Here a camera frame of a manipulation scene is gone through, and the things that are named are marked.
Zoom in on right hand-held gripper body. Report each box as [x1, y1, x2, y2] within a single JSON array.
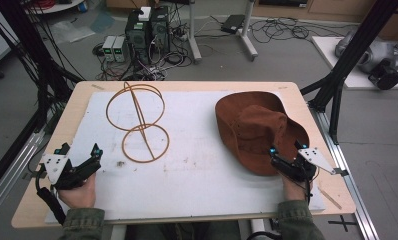
[[270, 146, 350, 184]]

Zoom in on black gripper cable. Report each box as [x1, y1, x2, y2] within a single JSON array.
[[35, 165, 67, 227], [303, 166, 321, 207]]

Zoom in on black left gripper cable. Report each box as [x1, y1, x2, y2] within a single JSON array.
[[35, 165, 67, 227]]

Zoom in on tangle of cables by computers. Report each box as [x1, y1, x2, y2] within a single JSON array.
[[92, 19, 195, 82]]

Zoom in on grey robot shell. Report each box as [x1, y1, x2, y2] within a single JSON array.
[[334, 29, 398, 75]]

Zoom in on black computer tower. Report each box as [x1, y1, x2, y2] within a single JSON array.
[[124, 9, 152, 65], [149, 5, 171, 55]]

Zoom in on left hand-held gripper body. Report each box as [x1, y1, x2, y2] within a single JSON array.
[[39, 153, 102, 191]]

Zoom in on tan wire hat stand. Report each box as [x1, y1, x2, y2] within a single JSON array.
[[105, 81, 171, 165]]

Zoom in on white foam mat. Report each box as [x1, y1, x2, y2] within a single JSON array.
[[44, 90, 327, 225]]

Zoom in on black device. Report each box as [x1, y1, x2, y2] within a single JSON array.
[[367, 59, 398, 91]]

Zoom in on grey power supply unit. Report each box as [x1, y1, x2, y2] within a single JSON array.
[[101, 35, 117, 63], [112, 35, 129, 64]]

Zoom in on clear plastic sheet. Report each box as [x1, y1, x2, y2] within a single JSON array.
[[48, 19, 97, 45]]

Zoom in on black metal frame with cables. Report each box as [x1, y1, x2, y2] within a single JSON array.
[[0, 0, 85, 198]]

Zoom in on thin wooden stick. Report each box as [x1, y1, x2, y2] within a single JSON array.
[[316, 186, 343, 211]]

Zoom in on white floor board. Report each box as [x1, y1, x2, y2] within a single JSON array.
[[310, 35, 398, 91]]

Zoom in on aluminium rail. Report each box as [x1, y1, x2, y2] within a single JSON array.
[[0, 130, 47, 223], [307, 101, 381, 240]]

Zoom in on person's right hand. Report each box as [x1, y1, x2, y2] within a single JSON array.
[[281, 173, 314, 203]]

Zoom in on brown suede hat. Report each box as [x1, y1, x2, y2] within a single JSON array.
[[214, 91, 311, 177]]

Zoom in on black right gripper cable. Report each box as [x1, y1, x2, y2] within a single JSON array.
[[303, 166, 321, 207]]

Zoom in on person's left hand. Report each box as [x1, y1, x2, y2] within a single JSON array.
[[57, 172, 98, 210]]

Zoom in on person's legs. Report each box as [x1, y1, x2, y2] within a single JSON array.
[[124, 220, 242, 240]]

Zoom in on white stand leg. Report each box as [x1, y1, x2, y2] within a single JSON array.
[[238, 0, 259, 63], [186, 0, 203, 65]]

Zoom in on white box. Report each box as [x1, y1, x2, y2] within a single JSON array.
[[137, 6, 152, 22]]

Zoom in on tangle of black floor cables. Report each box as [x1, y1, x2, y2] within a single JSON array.
[[246, 15, 351, 45]]

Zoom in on black flat box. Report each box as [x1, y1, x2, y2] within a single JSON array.
[[220, 13, 247, 35]]

